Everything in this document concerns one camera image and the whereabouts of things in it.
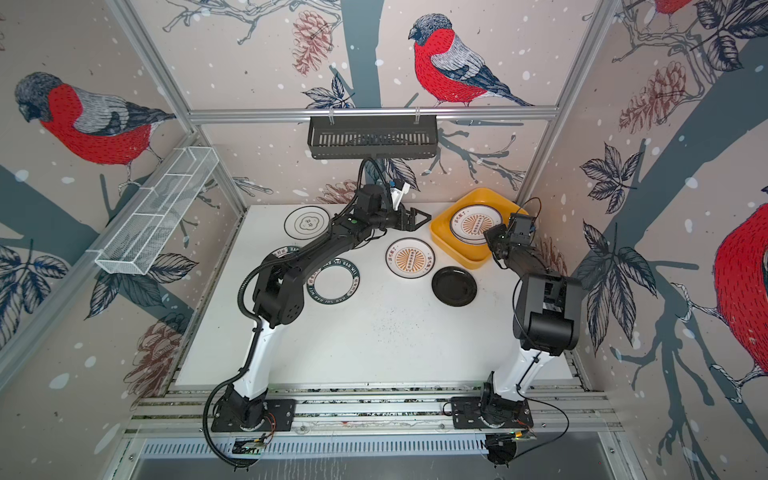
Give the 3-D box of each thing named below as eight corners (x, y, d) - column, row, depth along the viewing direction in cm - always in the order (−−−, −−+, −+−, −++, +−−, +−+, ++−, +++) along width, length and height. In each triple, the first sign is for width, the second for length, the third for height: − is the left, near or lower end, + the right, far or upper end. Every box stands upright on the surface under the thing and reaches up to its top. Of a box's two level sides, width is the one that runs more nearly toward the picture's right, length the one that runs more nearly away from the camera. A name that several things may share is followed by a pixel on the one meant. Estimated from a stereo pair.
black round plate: (433, 307, 94) (434, 303, 92) (430, 270, 103) (431, 266, 101) (478, 307, 94) (480, 303, 92) (471, 270, 103) (472, 266, 101)
